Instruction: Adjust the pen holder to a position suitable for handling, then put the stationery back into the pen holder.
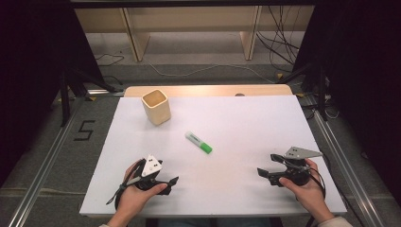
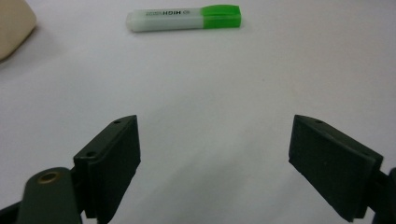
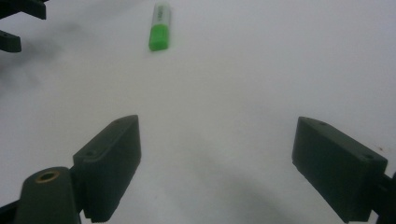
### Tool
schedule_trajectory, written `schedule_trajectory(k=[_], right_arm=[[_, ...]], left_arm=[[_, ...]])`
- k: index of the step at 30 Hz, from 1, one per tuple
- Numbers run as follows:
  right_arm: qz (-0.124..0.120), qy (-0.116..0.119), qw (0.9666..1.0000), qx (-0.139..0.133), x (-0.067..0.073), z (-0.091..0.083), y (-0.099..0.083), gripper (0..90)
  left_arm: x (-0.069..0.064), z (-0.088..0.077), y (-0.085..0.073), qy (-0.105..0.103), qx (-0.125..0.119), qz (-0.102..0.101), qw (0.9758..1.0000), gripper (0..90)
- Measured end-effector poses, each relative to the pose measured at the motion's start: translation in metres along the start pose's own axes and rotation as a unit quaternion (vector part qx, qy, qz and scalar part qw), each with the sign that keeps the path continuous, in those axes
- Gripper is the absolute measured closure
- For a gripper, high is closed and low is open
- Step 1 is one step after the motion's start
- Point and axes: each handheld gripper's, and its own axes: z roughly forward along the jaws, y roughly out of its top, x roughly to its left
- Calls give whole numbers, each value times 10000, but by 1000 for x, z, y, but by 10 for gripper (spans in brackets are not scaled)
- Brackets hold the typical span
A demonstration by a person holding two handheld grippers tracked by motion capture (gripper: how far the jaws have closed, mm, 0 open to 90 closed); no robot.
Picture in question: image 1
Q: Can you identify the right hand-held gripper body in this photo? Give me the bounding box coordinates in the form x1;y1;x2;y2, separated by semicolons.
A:
268;146;324;187

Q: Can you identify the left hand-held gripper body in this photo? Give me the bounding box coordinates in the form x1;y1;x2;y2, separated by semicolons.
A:
133;153;169;192

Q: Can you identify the green and white marker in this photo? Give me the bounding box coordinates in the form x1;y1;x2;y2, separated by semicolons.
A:
184;131;214;155

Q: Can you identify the wooden pen holder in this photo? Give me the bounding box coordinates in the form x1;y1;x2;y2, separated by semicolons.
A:
140;89;172;127

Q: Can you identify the person's right hand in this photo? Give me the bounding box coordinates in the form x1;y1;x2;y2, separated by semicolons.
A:
278;158;335;223

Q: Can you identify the person's left hand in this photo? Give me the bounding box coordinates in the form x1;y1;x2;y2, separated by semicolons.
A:
116;159;168;221

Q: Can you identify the white table mat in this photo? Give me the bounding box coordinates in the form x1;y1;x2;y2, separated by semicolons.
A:
78;95;348;218

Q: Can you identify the black stand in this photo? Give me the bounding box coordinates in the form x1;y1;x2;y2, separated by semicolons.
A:
58;67;119;127
277;61;330;122

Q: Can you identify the wooden table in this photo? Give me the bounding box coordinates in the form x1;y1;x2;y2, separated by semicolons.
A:
123;83;294;98

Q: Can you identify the wooden shelf unit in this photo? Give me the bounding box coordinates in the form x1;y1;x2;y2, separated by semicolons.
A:
74;5;316;62

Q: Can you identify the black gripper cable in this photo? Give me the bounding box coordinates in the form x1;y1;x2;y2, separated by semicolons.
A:
270;153;327;227

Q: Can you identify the black gripper strap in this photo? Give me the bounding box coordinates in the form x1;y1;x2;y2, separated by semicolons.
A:
105;160;147;211

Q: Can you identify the metal floor rail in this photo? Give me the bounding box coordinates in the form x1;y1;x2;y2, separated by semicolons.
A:
8;97;88;227
306;94;387;227

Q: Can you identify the black floor cable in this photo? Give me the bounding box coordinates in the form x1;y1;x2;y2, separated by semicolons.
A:
94;52;126;86

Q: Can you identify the bundle of black cables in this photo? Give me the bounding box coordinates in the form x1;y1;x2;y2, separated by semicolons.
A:
255;5;304;74

